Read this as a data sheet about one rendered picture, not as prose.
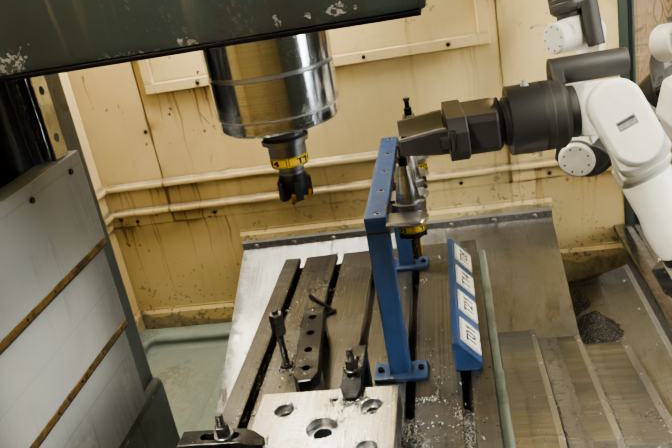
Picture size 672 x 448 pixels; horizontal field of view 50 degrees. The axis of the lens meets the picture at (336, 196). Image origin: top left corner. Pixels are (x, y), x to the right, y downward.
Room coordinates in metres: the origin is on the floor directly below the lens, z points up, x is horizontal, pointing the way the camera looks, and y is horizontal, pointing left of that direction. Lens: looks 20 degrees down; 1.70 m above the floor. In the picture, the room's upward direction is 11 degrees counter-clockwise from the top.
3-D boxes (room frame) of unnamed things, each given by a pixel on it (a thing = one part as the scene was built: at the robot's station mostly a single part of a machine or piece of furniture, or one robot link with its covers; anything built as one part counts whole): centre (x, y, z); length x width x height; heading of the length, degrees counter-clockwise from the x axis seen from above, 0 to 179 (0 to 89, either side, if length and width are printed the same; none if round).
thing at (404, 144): (0.85, -0.12, 1.43); 0.06 x 0.02 x 0.03; 83
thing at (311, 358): (1.22, 0.10, 0.93); 0.26 x 0.05 x 0.06; 174
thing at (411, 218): (1.14, -0.11, 1.21); 0.07 x 0.05 x 0.01; 79
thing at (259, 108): (0.92, 0.05, 1.54); 0.16 x 0.16 x 0.12
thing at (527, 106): (0.89, -0.21, 1.43); 0.13 x 0.12 x 0.10; 173
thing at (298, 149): (0.92, 0.05, 1.43); 0.05 x 0.05 x 0.03
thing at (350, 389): (1.04, 0.02, 0.97); 0.13 x 0.03 x 0.15; 169
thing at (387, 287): (1.15, -0.06, 1.05); 0.10 x 0.05 x 0.30; 79
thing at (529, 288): (1.56, -0.07, 0.75); 0.89 x 0.70 x 0.26; 79
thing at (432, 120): (0.94, -0.13, 1.43); 0.06 x 0.02 x 0.03; 83
